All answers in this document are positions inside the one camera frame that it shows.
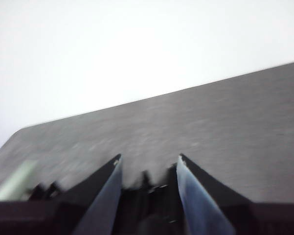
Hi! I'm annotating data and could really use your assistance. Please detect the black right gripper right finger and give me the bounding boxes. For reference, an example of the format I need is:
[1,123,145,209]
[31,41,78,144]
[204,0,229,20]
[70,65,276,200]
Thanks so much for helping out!
[176,153,255,235]

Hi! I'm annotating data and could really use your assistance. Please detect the green round plate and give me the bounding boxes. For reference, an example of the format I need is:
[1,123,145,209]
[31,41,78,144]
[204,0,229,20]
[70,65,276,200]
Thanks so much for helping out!
[0,160,39,202]

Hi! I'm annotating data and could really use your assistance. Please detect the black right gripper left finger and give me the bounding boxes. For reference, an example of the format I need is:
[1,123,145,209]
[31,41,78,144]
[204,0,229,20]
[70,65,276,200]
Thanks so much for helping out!
[56,153,123,235]

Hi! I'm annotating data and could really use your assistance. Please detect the black plastic plate rack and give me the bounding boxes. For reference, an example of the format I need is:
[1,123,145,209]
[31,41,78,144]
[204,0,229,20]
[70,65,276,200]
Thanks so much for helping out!
[28,163,179,221]

